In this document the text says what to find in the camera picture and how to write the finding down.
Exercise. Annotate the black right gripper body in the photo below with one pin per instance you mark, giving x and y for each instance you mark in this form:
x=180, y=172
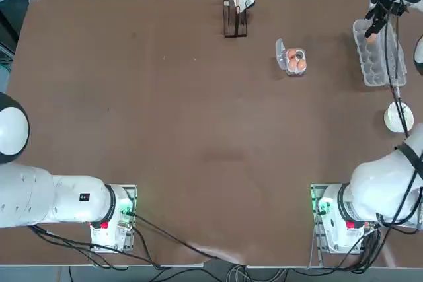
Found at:
x=390, y=8

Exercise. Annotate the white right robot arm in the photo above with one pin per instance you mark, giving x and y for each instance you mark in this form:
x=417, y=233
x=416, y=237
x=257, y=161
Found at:
x=373, y=196

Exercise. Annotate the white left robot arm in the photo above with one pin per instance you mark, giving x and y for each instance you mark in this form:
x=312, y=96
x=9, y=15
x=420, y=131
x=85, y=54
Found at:
x=26, y=196

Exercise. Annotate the transparent twelve-slot egg tray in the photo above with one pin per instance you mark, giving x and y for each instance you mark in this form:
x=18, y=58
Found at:
x=373, y=64

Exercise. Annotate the small four-slot egg tray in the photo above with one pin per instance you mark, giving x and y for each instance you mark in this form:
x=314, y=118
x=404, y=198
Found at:
x=281, y=54

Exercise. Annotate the white paper bowl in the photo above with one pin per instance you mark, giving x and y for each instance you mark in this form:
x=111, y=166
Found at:
x=392, y=120

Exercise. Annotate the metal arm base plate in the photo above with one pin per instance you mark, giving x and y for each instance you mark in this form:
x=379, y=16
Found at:
x=130, y=189
x=316, y=196

